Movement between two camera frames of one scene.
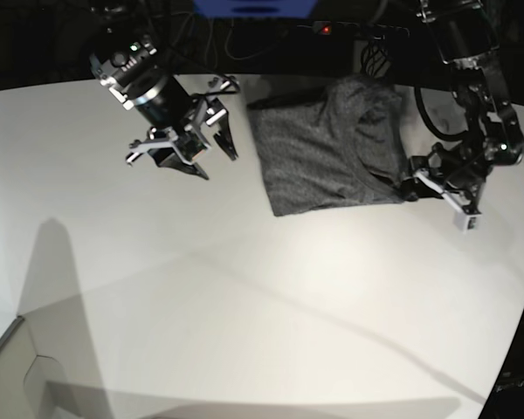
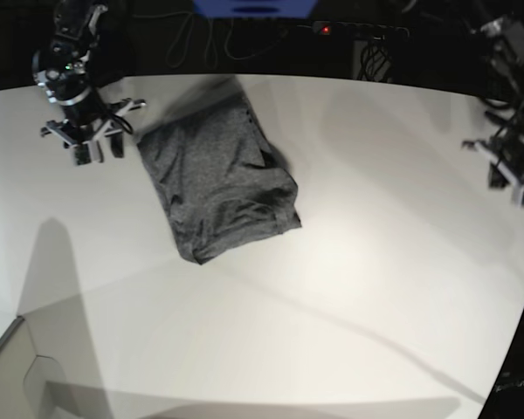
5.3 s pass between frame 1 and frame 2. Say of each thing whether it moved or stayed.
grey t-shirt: moved
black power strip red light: stayed
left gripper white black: moved
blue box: stayed
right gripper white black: moved
